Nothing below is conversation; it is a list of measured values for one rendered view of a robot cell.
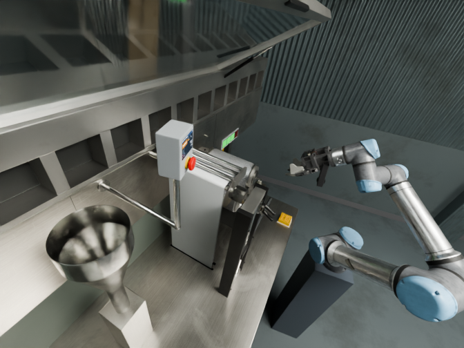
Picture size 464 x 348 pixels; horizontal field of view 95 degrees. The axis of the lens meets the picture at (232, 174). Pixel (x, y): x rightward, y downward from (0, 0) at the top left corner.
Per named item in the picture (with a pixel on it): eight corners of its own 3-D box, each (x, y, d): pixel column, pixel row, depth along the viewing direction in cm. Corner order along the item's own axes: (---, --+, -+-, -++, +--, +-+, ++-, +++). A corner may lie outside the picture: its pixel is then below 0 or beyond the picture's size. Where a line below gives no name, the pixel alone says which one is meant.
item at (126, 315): (134, 369, 72) (90, 297, 38) (104, 344, 76) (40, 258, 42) (162, 326, 83) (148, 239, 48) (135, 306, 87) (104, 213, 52)
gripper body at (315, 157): (302, 151, 96) (330, 143, 88) (308, 167, 98) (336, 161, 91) (298, 159, 90) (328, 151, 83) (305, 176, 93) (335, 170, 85)
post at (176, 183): (177, 230, 58) (177, 172, 46) (172, 227, 59) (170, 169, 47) (181, 226, 59) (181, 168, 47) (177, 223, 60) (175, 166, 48)
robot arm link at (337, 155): (348, 159, 88) (346, 168, 82) (336, 161, 91) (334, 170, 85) (342, 143, 86) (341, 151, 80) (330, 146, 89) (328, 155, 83)
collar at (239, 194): (240, 207, 83) (243, 195, 79) (226, 201, 85) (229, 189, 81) (246, 197, 88) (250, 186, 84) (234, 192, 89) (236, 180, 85)
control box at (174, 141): (188, 184, 44) (188, 141, 38) (157, 175, 44) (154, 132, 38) (199, 165, 49) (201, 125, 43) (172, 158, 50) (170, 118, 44)
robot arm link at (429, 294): (329, 253, 111) (477, 318, 60) (305, 259, 106) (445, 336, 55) (326, 230, 111) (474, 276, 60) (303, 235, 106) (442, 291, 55)
